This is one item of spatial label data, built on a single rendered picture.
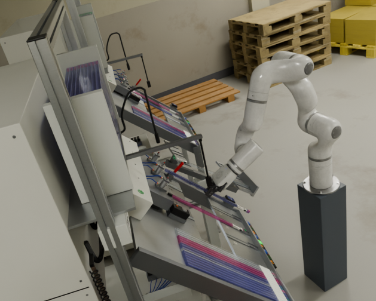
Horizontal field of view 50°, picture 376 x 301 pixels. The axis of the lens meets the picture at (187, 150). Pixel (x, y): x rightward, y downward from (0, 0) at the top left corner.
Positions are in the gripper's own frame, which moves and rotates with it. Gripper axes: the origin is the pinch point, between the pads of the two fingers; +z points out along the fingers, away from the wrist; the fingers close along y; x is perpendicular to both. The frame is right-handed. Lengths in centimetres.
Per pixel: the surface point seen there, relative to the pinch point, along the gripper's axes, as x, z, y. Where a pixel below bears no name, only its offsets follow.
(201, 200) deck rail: 5.9, 8.4, -8.0
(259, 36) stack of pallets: 105, -115, -324
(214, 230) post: 44, 25, -31
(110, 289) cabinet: -4, 66, 7
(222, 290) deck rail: -8, 9, 60
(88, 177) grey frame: -71, 1, 63
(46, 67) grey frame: -96, -15, 63
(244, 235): 21.5, 2.6, 14.2
